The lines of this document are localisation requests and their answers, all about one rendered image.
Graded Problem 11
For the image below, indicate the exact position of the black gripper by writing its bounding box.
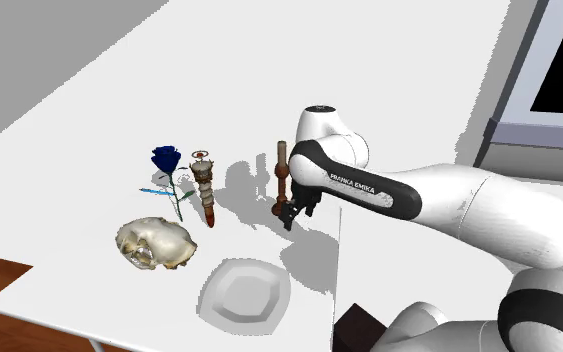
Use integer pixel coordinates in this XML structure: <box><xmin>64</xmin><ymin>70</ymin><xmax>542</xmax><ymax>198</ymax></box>
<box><xmin>280</xmin><ymin>180</ymin><xmax>323</xmax><ymax>232</ymax></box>

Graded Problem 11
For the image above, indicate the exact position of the beige animal skull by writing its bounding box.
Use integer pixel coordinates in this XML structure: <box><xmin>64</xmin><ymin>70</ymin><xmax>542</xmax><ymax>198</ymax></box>
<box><xmin>115</xmin><ymin>216</ymin><xmax>199</xmax><ymax>271</ymax></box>

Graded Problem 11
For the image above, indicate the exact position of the white square plate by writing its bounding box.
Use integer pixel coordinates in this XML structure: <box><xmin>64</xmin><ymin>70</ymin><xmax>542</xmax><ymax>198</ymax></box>
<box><xmin>195</xmin><ymin>257</ymin><xmax>293</xmax><ymax>338</ymax></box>

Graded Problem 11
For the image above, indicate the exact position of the window with pale frame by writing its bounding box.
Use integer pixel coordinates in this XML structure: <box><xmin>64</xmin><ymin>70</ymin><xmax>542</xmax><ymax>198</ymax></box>
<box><xmin>472</xmin><ymin>0</ymin><xmax>563</xmax><ymax>169</ymax></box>

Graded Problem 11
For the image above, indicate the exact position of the brown wooden candlestick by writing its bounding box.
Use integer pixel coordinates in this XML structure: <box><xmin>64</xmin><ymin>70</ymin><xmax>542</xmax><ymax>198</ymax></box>
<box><xmin>271</xmin><ymin>140</ymin><xmax>292</xmax><ymax>218</ymax></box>

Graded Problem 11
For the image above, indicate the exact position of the dark robot stand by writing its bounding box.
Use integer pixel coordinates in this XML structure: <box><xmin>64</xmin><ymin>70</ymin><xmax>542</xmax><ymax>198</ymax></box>
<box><xmin>331</xmin><ymin>302</ymin><xmax>390</xmax><ymax>352</ymax></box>

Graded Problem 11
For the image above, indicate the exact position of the blue rose with green stem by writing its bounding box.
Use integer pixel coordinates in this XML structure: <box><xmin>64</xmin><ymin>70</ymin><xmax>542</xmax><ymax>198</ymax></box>
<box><xmin>150</xmin><ymin>145</ymin><xmax>197</xmax><ymax>223</ymax></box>

